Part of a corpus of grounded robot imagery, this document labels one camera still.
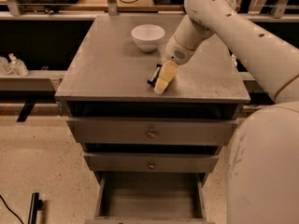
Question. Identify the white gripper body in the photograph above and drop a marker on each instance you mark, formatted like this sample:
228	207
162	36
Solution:
175	52

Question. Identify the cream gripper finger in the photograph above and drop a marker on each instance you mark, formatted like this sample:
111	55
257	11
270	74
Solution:
166	73

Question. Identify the dark rxbar blueberry wrapper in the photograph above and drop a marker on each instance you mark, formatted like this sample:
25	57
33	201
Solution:
155	76

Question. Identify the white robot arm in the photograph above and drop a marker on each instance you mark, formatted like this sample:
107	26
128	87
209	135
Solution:
263	170

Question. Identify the grey drawer cabinet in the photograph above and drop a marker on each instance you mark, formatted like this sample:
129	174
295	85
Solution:
108	79

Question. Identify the top grey drawer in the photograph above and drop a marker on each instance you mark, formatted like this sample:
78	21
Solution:
193	132

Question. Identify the grey drawer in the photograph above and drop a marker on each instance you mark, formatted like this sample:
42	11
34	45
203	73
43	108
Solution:
193	132
149	198
143	162

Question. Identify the middle grey drawer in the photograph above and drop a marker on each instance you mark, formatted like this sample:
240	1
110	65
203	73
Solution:
143	162

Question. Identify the bottom grey drawer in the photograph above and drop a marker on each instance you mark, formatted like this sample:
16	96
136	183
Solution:
149	198

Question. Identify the white ceramic bowl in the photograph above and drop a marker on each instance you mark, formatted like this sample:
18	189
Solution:
147	37

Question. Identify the black stand foot left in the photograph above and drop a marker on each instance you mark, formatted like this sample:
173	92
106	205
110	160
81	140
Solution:
36	204

